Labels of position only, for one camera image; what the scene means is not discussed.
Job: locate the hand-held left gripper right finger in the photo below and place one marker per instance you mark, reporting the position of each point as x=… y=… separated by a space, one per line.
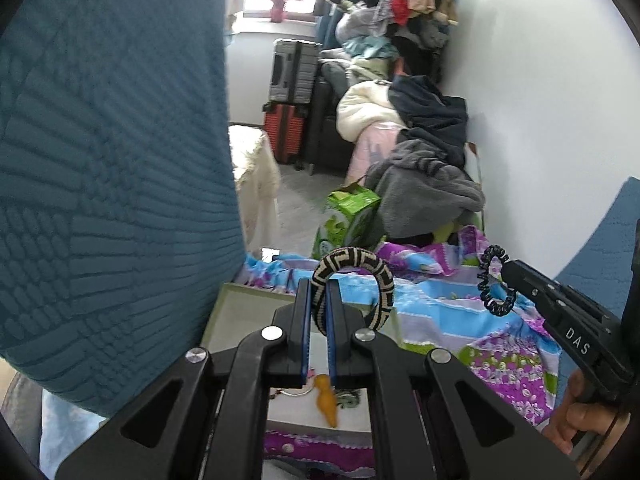
x=334 y=340

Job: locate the grey fleece blanket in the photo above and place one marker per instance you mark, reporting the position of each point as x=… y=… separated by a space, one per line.
x=425 y=185

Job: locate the person's right hand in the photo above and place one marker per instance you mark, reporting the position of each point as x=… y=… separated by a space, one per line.
x=575 y=415

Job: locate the green patterned trinket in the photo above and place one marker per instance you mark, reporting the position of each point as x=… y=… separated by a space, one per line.
x=347 y=400

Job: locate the green cushion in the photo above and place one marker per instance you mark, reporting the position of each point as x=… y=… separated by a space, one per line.
x=445 y=232

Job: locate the pile of folded clothes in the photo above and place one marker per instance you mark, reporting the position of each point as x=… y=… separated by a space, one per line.
x=365 y=45

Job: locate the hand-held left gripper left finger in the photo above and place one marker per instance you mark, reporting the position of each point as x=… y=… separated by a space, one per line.
x=302 y=332

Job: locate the light blue cloth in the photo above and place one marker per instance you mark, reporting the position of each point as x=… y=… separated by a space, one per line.
x=70 y=435

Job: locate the green carton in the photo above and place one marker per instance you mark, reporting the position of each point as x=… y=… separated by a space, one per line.
x=345 y=215

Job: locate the dark navy garment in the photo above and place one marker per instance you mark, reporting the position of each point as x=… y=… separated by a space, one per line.
x=430 y=105

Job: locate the colourful printed bedsheet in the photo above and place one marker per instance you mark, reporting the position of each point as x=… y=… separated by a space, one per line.
x=450 y=305

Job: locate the black beige woven bangle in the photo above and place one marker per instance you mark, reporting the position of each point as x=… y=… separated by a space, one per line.
x=350 y=255

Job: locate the cream fluffy blanket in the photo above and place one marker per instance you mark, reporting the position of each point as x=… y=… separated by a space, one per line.
x=365 y=105

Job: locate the grey suitcase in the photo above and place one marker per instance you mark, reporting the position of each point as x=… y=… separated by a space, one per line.
x=292 y=70

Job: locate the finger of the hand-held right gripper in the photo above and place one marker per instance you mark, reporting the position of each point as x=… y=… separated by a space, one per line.
x=532 y=277
x=530 y=302

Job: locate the pale green box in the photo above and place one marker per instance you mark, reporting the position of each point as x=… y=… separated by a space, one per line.
x=235 y=310

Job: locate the pink blanket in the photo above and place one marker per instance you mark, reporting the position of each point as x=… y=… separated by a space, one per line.
x=370 y=150

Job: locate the red suitcase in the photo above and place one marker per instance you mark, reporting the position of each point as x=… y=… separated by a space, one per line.
x=285 y=130

